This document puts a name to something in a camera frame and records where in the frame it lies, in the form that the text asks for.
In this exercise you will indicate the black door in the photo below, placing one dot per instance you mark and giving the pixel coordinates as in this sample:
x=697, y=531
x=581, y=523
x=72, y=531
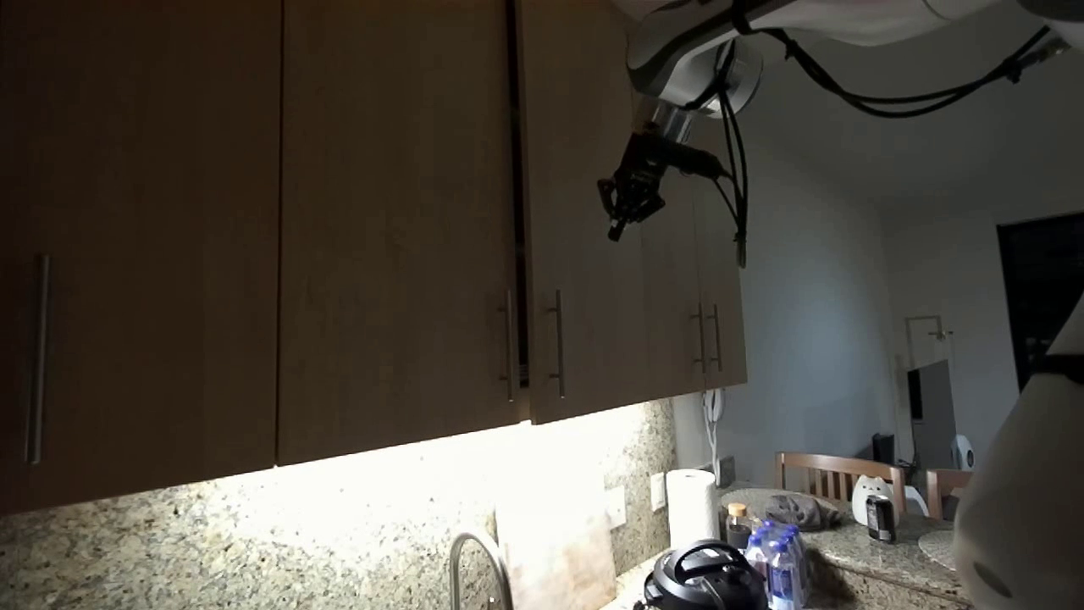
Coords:
x=1039, y=294

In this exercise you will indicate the white wall outlet plate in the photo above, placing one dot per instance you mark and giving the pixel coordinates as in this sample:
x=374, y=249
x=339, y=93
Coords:
x=614, y=508
x=658, y=493

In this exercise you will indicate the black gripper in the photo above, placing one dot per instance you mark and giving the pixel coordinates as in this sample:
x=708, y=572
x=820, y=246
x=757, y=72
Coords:
x=672, y=160

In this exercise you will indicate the dark bottle with cork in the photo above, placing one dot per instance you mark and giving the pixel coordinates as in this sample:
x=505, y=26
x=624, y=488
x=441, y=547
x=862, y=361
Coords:
x=737, y=531

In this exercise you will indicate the wooden dish rack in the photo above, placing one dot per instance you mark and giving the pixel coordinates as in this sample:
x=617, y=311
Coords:
x=947, y=476

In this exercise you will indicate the chrome faucet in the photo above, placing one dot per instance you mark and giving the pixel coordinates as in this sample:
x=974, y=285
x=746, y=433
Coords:
x=455, y=572

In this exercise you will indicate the large white rounded object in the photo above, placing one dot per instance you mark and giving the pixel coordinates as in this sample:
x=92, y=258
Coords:
x=1029, y=509

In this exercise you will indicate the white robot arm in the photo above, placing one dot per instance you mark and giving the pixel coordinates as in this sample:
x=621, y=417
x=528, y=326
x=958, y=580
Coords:
x=678, y=44

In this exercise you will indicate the wooden cabinet door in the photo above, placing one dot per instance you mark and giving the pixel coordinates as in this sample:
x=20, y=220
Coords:
x=147, y=225
x=677, y=294
x=581, y=294
x=396, y=225
x=732, y=326

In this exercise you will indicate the white paper towel roll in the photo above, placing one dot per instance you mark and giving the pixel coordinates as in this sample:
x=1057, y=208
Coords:
x=693, y=509

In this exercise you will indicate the wooden slatted chair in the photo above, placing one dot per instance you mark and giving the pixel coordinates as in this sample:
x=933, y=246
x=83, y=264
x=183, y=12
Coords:
x=834, y=461

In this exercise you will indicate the crumpled grey cloth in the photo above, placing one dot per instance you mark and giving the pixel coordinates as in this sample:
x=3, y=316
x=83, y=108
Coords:
x=816, y=513

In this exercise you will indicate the wooden cutting board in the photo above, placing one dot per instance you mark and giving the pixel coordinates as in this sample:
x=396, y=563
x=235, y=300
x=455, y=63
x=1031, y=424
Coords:
x=562, y=563

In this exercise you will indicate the white and black countertop appliance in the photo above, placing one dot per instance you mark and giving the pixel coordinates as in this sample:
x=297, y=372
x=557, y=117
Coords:
x=870, y=497

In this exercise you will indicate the white wall intercom phone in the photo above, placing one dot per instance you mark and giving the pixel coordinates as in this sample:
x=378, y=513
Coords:
x=713, y=413

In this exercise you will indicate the black pressure cooker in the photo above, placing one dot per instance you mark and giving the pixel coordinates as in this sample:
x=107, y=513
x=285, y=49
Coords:
x=698, y=580

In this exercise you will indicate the pack of blue-capped water bottles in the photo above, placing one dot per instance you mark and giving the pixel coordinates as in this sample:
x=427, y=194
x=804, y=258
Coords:
x=782, y=563

